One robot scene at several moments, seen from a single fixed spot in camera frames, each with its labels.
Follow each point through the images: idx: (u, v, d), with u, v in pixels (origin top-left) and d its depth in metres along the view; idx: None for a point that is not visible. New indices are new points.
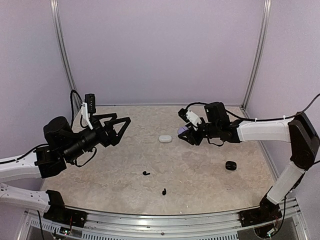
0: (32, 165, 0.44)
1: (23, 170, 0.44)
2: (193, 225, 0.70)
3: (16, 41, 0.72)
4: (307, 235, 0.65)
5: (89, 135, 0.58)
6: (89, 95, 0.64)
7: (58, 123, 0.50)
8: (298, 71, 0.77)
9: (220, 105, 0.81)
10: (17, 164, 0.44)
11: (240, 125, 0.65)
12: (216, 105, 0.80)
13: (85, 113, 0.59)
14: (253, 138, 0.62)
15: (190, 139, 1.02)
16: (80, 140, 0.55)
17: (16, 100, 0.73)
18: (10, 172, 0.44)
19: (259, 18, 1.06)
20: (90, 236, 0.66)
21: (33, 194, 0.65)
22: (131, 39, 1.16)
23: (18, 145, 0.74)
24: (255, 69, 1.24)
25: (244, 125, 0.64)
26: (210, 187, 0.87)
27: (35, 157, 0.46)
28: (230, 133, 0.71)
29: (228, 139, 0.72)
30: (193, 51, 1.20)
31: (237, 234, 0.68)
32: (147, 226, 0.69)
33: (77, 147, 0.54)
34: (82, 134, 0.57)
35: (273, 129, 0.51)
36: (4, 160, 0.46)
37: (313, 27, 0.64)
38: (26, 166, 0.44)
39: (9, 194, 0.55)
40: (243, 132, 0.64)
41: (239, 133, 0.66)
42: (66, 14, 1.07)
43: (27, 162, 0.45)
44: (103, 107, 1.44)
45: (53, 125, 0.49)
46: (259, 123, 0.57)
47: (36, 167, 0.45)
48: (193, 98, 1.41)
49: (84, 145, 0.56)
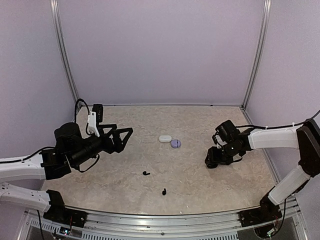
0: (38, 166, 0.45)
1: (28, 171, 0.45)
2: (193, 225, 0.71)
3: (15, 41, 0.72)
4: (307, 234, 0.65)
5: (95, 142, 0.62)
6: (97, 106, 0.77)
7: (68, 129, 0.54)
8: (299, 71, 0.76)
9: (229, 123, 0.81)
10: (22, 164, 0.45)
11: (252, 132, 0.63)
12: (223, 123, 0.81)
13: (94, 121, 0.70)
14: (264, 145, 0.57)
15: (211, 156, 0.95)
16: (88, 146, 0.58)
17: (16, 101, 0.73)
18: (14, 172, 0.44)
19: (259, 19, 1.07)
20: (90, 236, 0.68)
21: (34, 194, 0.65)
22: (131, 38, 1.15)
23: (17, 145, 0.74)
24: (255, 69, 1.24)
25: (255, 133, 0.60)
26: (210, 187, 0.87)
27: (40, 159, 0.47)
28: (241, 141, 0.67)
29: (240, 147, 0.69)
30: (193, 51, 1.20)
31: (237, 234, 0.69)
32: (147, 226, 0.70)
33: (84, 153, 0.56)
34: (89, 141, 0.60)
35: (283, 136, 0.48)
36: (6, 160, 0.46)
37: (313, 27, 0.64)
38: (33, 167, 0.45)
39: (10, 192, 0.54)
40: (255, 139, 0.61)
41: (250, 140, 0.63)
42: (67, 14, 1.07)
43: (33, 163, 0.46)
44: (103, 107, 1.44)
45: (64, 131, 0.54)
46: (269, 130, 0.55)
47: (42, 169, 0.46)
48: (193, 98, 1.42)
49: (91, 151, 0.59)
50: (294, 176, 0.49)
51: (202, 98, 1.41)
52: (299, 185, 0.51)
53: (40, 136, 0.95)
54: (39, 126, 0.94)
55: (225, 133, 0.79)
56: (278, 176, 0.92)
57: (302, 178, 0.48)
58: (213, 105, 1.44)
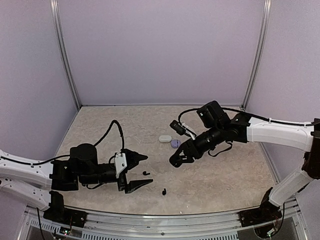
0: (46, 177, 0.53)
1: (35, 177, 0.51)
2: (193, 225, 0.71)
3: (15, 41, 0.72)
4: (307, 234, 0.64)
5: (110, 173, 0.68)
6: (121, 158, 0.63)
7: (86, 150, 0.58)
8: (299, 71, 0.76)
9: (214, 103, 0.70)
10: (32, 169, 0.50)
11: (252, 123, 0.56)
12: (209, 105, 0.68)
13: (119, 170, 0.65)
14: (265, 139, 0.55)
15: (190, 153, 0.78)
16: (100, 174, 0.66)
17: (16, 101, 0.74)
18: (22, 174, 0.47)
19: (259, 19, 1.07)
20: (90, 236, 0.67)
21: (37, 192, 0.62)
22: (131, 38, 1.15)
23: (17, 145, 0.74)
24: (255, 69, 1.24)
25: (257, 126, 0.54)
26: (210, 187, 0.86)
27: (49, 169, 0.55)
28: (237, 131, 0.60)
29: (236, 137, 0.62)
30: (193, 50, 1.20)
31: (237, 234, 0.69)
32: (147, 226, 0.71)
33: (93, 177, 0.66)
34: (106, 168, 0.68)
35: (295, 137, 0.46)
36: (19, 158, 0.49)
37: (313, 27, 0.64)
38: (42, 176, 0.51)
39: (12, 185, 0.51)
40: (255, 132, 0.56)
41: (249, 132, 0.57)
42: (67, 14, 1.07)
43: (42, 171, 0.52)
44: (103, 107, 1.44)
45: (82, 151, 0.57)
46: (275, 126, 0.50)
47: (48, 179, 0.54)
48: (193, 98, 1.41)
49: (100, 178, 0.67)
50: (297, 178, 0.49)
51: (202, 98, 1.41)
52: (301, 187, 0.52)
53: (40, 136, 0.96)
54: (39, 126, 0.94)
55: (212, 117, 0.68)
56: (278, 176, 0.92)
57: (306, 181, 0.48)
58: None
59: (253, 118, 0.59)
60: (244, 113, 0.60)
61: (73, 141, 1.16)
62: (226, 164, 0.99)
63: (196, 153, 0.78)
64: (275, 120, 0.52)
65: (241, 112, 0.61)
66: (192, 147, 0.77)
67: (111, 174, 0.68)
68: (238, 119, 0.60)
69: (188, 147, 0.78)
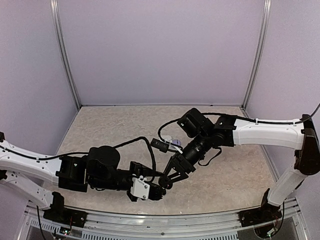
0: (52, 173, 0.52)
1: (40, 172, 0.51)
2: (193, 225, 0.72)
3: (15, 41, 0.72)
4: (307, 234, 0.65)
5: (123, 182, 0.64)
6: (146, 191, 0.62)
7: (109, 154, 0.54)
8: (299, 70, 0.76)
9: (194, 110, 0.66)
10: (38, 164, 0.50)
11: (238, 127, 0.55)
12: (189, 114, 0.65)
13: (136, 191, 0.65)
14: (254, 140, 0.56)
15: (183, 167, 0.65)
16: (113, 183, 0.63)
17: (17, 100, 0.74)
18: (27, 168, 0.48)
19: (258, 19, 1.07)
20: (90, 236, 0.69)
21: (40, 191, 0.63)
22: (131, 37, 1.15)
23: (16, 146, 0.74)
24: (255, 69, 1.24)
25: (244, 129, 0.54)
26: (210, 187, 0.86)
27: (56, 166, 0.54)
28: (222, 135, 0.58)
29: (221, 141, 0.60)
30: (193, 50, 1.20)
31: (237, 234, 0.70)
32: (147, 226, 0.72)
33: (105, 184, 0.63)
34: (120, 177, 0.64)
35: (284, 136, 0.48)
36: (26, 152, 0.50)
37: (313, 27, 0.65)
38: (47, 172, 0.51)
39: (17, 182, 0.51)
40: (242, 135, 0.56)
41: (236, 136, 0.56)
42: (67, 14, 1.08)
43: (47, 167, 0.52)
44: (103, 107, 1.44)
45: (103, 154, 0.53)
46: (263, 127, 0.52)
47: (54, 176, 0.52)
48: (193, 98, 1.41)
49: (112, 185, 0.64)
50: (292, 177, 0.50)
51: (202, 98, 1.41)
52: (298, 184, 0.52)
53: (40, 136, 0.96)
54: (38, 126, 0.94)
55: (194, 125, 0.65)
56: (278, 176, 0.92)
57: (300, 178, 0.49)
58: (213, 105, 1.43)
59: (238, 119, 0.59)
60: (228, 116, 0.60)
61: (73, 141, 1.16)
62: (226, 163, 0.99)
63: (190, 165, 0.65)
64: (263, 120, 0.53)
65: (225, 115, 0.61)
66: (184, 160, 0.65)
67: (125, 182, 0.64)
68: (223, 122, 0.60)
69: (179, 161, 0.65)
